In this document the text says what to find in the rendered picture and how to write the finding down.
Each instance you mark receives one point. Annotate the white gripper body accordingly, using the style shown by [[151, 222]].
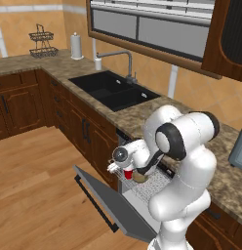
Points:
[[112, 167]]

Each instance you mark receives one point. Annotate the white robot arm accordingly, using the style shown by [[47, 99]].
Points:
[[188, 169]]

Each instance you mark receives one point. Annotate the dark wood cupboard door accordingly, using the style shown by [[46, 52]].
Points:
[[77, 130], [0, 127], [101, 156], [23, 109]]

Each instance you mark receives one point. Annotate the red cup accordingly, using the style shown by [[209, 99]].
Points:
[[128, 175]]

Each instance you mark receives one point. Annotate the brown bowl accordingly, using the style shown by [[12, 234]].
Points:
[[141, 177]]

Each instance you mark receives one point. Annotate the grey dishwasher door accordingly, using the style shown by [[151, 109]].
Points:
[[119, 201]]

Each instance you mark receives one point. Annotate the white dishwasher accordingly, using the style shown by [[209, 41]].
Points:
[[142, 208]]

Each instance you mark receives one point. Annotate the black double sink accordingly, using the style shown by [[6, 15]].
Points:
[[110, 89]]

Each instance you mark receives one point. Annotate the dark wood drawer stack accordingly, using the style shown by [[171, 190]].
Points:
[[59, 104]]

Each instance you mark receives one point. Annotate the grey sink tap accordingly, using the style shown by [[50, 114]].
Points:
[[129, 65]]

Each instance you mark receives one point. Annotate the white soap dispenser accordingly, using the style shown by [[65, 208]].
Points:
[[98, 63]]

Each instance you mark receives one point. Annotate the dark wood drawer front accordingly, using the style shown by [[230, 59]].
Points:
[[9, 81], [220, 231]]

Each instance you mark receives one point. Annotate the white paper towel roll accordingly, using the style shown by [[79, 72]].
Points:
[[76, 45]]

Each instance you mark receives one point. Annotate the grey toaster oven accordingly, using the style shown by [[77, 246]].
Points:
[[239, 149]]

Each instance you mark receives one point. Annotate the wood framed window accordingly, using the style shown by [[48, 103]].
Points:
[[152, 26]]

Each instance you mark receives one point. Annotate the dark wood wall cupboard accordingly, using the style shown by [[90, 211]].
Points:
[[227, 35]]

